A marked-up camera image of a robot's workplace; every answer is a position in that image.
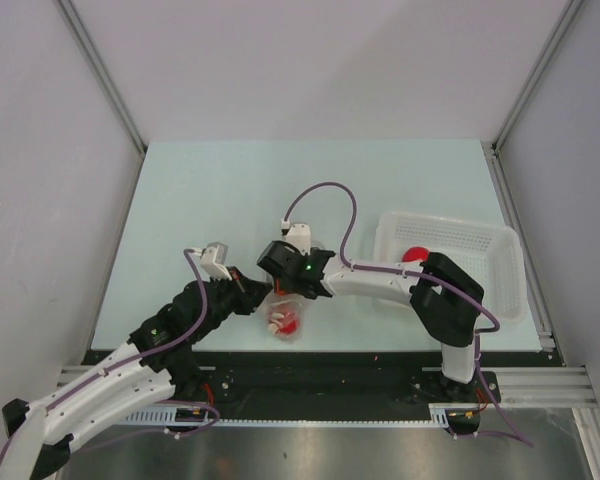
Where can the right aluminium side rail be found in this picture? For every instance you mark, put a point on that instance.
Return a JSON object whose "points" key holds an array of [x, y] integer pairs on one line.
{"points": [[536, 299]]}

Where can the right aluminium frame post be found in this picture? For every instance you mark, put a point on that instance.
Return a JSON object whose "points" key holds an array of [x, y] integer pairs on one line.
{"points": [[540, 68]]}

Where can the white slotted cable duct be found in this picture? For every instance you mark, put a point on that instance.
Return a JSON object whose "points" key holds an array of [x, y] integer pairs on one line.
{"points": [[164, 415]]}

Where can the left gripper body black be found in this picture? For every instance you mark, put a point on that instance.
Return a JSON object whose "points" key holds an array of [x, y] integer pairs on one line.
{"points": [[234, 296]]}

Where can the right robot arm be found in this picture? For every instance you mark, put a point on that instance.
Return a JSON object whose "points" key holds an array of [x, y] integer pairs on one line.
{"points": [[446, 299]]}

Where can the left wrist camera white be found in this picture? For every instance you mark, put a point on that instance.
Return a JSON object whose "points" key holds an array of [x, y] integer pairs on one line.
{"points": [[212, 260]]}

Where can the aluminium frame post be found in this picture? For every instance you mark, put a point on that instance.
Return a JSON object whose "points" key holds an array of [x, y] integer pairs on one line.
{"points": [[540, 68], [101, 73]]}

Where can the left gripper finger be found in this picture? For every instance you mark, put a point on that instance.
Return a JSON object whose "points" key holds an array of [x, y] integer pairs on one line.
{"points": [[256, 288], [262, 303]]}

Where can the clear polka dot zip bag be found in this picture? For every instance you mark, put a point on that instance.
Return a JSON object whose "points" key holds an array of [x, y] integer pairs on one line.
{"points": [[295, 303]]}

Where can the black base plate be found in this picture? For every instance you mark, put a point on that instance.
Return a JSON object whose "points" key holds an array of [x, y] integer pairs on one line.
{"points": [[322, 386]]}

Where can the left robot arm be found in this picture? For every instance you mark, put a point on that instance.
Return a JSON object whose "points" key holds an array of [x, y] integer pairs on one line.
{"points": [[153, 365]]}

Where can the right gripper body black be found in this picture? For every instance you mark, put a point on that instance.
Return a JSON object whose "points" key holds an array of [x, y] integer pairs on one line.
{"points": [[289, 285]]}

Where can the red fake fruit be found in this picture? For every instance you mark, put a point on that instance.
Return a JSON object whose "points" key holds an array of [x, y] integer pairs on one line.
{"points": [[283, 323], [415, 254]]}

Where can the white perforated plastic basket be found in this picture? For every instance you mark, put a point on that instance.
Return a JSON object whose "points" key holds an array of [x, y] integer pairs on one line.
{"points": [[490, 254]]}

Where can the left aluminium frame post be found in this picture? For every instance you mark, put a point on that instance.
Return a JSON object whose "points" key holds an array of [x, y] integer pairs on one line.
{"points": [[101, 73]]}

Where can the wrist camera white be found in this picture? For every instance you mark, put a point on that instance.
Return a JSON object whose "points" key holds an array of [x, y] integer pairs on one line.
{"points": [[297, 234], [212, 260]]}

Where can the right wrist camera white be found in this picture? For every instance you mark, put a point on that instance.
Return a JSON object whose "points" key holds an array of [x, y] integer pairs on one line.
{"points": [[297, 234]]}

